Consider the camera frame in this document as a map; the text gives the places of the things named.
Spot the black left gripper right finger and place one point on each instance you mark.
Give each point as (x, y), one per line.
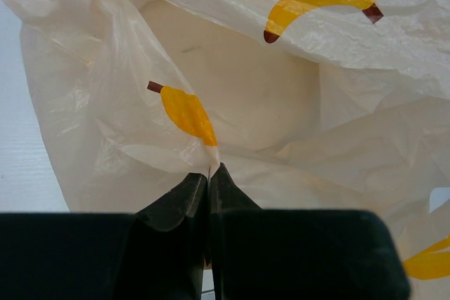
(299, 253)

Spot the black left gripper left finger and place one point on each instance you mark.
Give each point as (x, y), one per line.
(156, 253)

